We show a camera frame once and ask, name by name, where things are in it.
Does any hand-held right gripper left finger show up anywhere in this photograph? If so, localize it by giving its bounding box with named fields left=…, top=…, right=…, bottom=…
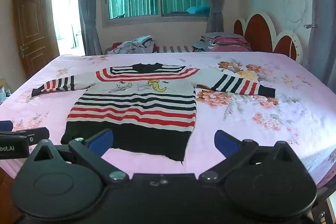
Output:
left=26, top=128, right=130, bottom=184

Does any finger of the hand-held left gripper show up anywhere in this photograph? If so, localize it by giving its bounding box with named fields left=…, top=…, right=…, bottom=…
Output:
left=0, top=120, right=14, bottom=132
left=26, top=127, right=50, bottom=146

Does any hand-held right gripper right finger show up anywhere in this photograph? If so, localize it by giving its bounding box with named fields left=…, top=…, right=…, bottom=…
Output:
left=199, top=130, right=306, bottom=184

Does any striped knit sweater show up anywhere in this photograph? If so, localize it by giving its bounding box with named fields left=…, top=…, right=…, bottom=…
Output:
left=31, top=63, right=276, bottom=162

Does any stack of folded clothes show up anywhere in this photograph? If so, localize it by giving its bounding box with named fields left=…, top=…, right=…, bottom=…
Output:
left=193, top=32, right=252, bottom=52

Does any pile of grey clothes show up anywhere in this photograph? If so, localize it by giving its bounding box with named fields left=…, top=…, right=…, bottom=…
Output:
left=113, top=35, right=155, bottom=54

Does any bed with pink floral sheet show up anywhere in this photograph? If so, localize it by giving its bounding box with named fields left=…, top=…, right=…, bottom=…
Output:
left=0, top=52, right=336, bottom=188

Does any brown wooden door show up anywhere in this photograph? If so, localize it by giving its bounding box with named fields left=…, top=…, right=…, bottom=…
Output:
left=12, top=0, right=59, bottom=79

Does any red striped bench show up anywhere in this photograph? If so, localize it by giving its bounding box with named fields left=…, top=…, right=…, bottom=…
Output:
left=105, top=44, right=196, bottom=54

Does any red and white scalloped headboard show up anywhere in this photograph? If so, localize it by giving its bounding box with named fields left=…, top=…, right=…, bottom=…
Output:
left=233, top=12, right=303, bottom=64

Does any teal cloth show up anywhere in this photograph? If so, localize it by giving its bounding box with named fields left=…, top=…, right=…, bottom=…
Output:
left=186, top=5, right=210, bottom=14

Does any white cable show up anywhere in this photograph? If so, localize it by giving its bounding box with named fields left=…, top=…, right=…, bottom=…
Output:
left=284, top=0, right=308, bottom=23

